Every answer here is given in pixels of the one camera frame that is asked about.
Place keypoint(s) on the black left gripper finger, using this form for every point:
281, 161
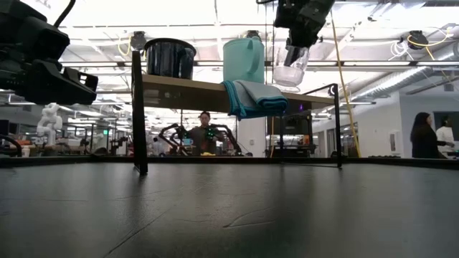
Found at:
87, 80
57, 89

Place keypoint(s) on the mint green plastic mug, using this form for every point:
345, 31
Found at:
240, 61

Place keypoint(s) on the dark blue speckled enamel mug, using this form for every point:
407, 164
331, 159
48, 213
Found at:
168, 59

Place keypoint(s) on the black ceiling fixture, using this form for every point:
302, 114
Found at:
417, 40
251, 34
138, 40

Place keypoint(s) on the folded blue-grey cloth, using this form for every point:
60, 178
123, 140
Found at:
258, 100

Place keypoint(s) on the black equipment cabinet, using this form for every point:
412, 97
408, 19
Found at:
294, 132

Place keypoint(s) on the person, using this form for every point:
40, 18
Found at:
445, 134
425, 138
204, 134

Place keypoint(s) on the wooden shelf with black frame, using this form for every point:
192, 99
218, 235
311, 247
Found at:
179, 91

